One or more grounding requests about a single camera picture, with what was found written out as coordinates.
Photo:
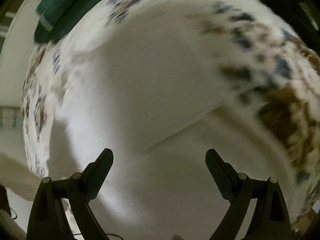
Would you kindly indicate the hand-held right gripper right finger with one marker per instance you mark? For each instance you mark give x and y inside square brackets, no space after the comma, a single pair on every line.
[218,170]

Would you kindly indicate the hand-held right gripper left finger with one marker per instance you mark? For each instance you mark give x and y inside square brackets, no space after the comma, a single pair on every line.
[101,170]

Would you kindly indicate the white cloth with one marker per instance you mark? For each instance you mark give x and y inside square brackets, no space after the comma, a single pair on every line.
[160,80]

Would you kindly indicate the floral printed bedsheet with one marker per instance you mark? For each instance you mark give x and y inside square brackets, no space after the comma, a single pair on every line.
[275,62]

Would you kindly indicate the dark green cloth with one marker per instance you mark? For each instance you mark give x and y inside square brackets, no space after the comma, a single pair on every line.
[62,10]

